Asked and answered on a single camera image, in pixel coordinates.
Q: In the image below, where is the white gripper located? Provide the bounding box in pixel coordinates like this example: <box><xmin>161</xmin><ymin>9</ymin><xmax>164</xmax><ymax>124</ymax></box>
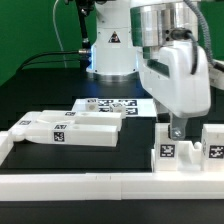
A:
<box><xmin>138</xmin><ymin>44</ymin><xmax>211</xmax><ymax>140</ymax></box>

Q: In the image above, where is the white chair seat piece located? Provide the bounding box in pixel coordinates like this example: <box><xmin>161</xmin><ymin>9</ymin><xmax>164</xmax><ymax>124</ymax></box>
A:
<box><xmin>150</xmin><ymin>139</ymin><xmax>205</xmax><ymax>174</ymax></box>

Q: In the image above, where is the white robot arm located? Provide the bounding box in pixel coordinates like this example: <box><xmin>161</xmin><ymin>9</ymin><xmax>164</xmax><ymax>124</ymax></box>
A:
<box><xmin>87</xmin><ymin>0</ymin><xmax>224</xmax><ymax>140</ymax></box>

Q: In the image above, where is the white flat back plate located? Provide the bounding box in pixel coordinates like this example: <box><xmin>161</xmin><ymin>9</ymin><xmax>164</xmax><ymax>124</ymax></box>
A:
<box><xmin>72</xmin><ymin>98</ymin><xmax>157</xmax><ymax>118</ymax></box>

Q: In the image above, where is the white front fence rail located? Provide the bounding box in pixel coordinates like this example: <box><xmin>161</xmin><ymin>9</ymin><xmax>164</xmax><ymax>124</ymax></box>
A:
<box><xmin>0</xmin><ymin>172</ymin><xmax>224</xmax><ymax>201</ymax></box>

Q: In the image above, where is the white fence rail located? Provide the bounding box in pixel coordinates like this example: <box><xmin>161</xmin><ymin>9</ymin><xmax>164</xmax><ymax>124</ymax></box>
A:
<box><xmin>0</xmin><ymin>172</ymin><xmax>224</xmax><ymax>201</ymax></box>
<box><xmin>0</xmin><ymin>131</ymin><xmax>14</xmax><ymax>165</ymax></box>

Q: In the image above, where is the black cable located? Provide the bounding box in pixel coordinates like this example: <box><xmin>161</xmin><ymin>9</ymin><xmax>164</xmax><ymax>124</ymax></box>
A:
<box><xmin>16</xmin><ymin>49</ymin><xmax>91</xmax><ymax>73</ymax></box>

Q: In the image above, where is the white thin cable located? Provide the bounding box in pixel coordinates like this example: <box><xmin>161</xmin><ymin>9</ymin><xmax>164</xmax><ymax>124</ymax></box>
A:
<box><xmin>52</xmin><ymin>0</ymin><xmax>69</xmax><ymax>69</ymax></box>

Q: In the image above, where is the white left fence rail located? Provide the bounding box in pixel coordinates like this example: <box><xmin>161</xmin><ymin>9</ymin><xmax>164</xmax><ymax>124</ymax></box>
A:
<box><xmin>0</xmin><ymin>131</ymin><xmax>14</xmax><ymax>165</ymax></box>

